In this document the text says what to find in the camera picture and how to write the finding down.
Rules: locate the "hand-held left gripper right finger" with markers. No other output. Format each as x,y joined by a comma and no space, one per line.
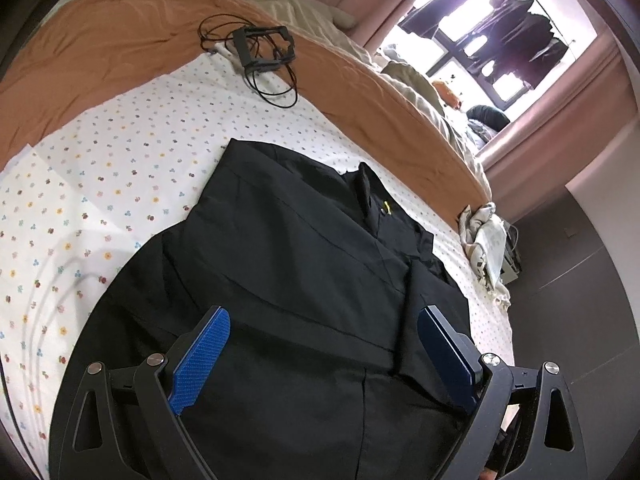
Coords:
450,360

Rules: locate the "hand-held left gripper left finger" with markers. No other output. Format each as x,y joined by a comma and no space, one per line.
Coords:
200,355

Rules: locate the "black smooth garment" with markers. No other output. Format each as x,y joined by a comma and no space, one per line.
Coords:
300,260

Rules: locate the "row of dark hanging clothes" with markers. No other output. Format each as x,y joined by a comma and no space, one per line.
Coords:
500,25

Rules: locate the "crumpled patterned cloth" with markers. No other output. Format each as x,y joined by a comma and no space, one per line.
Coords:
470,225

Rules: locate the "white floral bed sheet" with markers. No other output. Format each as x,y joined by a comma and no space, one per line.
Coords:
125,160

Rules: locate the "orange fabric object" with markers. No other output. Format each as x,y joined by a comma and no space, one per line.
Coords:
447,94

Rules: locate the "narrow pink curtain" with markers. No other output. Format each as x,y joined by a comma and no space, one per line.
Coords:
575,95

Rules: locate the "orange blanket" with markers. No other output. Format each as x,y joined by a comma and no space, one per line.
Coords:
125,25

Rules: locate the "beige duvet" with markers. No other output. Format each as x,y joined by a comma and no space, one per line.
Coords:
300,15

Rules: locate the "beige plush toy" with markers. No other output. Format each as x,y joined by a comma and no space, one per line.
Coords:
345,17

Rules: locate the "window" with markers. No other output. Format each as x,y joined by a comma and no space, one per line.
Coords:
575,0

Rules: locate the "black frame device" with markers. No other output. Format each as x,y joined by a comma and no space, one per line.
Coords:
241,50

